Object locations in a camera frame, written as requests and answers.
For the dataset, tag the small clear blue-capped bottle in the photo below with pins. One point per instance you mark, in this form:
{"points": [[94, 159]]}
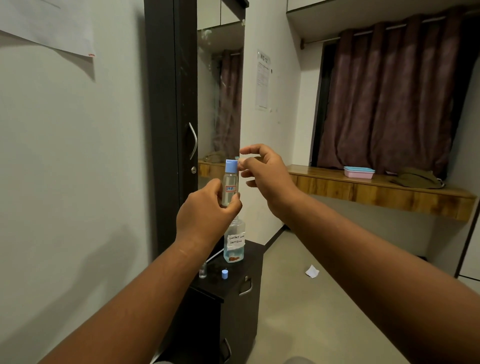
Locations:
{"points": [[229, 183]]}

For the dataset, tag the white printed paper notice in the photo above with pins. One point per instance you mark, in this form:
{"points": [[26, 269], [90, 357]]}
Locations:
{"points": [[263, 81]]}

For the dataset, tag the dark wooden drawer cabinet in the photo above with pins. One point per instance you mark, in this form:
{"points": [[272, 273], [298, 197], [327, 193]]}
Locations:
{"points": [[221, 303]]}

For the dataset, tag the pink box with blue lid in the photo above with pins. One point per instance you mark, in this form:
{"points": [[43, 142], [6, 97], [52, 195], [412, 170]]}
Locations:
{"points": [[359, 172]]}

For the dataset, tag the small blue bottle cap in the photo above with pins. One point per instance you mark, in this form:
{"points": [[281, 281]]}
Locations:
{"points": [[224, 274]]}

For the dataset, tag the person's right middle finger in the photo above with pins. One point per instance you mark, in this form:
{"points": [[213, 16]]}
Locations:
{"points": [[247, 173]]}

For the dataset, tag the person's left hand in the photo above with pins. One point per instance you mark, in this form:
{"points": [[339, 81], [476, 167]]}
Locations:
{"points": [[200, 215]]}

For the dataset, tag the crumpled white paper scrap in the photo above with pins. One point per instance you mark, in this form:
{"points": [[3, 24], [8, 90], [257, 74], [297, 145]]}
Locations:
{"points": [[312, 271]]}

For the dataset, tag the maroon curtain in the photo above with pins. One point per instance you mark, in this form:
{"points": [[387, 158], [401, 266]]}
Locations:
{"points": [[390, 97]]}

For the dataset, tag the person's right thumb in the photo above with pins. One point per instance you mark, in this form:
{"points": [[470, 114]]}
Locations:
{"points": [[252, 162]]}

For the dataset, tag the white curtain rod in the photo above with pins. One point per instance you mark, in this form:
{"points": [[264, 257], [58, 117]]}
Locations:
{"points": [[378, 28]]}

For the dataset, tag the wall mirror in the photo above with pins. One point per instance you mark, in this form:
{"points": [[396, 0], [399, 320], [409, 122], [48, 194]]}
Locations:
{"points": [[220, 90]]}

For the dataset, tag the large clear labelled solution bottle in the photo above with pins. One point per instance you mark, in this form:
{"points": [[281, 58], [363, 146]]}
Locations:
{"points": [[234, 240]]}

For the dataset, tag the wooden wall shelf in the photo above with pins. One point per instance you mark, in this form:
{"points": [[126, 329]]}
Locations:
{"points": [[375, 189]]}

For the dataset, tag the dark tall wardrobe door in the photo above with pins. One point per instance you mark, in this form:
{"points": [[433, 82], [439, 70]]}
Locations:
{"points": [[170, 123]]}

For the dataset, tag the person's left thumb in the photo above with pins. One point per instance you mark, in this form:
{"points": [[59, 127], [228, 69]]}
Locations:
{"points": [[216, 187]]}

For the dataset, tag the tiny clear glass vial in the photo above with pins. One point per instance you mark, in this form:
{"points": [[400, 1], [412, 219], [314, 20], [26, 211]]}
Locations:
{"points": [[202, 270]]}

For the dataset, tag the person's right hand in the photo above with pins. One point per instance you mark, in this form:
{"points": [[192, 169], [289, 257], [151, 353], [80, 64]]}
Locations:
{"points": [[272, 180]]}

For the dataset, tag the olive green cap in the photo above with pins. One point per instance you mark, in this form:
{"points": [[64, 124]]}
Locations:
{"points": [[416, 178]]}

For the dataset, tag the person's right forearm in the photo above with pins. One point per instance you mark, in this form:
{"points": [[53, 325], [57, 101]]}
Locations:
{"points": [[378, 277]]}

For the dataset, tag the person's left forearm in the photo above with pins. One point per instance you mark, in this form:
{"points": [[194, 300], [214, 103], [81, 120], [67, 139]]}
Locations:
{"points": [[127, 311]]}

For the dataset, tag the large white paper sheet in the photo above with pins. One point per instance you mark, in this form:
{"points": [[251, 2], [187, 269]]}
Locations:
{"points": [[48, 24]]}

